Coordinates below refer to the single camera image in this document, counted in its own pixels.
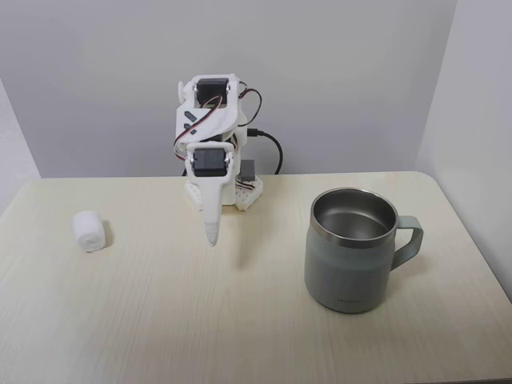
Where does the white gauze dressing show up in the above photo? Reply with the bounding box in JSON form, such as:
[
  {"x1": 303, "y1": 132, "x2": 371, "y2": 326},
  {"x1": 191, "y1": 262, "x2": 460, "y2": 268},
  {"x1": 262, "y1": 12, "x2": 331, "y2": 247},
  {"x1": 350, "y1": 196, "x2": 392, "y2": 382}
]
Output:
[{"x1": 71, "y1": 210, "x2": 110, "y2": 254}]

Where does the grey-green steel mug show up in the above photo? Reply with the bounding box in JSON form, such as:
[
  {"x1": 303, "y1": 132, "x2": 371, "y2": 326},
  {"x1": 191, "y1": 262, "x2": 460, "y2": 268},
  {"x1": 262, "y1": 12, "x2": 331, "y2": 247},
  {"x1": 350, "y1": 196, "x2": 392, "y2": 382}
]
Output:
[{"x1": 303, "y1": 186, "x2": 425, "y2": 315}]

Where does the black cable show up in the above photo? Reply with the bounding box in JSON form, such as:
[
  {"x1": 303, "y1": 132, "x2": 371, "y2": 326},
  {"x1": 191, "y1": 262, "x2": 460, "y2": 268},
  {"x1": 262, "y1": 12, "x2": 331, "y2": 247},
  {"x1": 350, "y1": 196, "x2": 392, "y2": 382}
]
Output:
[{"x1": 246, "y1": 127, "x2": 284, "y2": 176}]

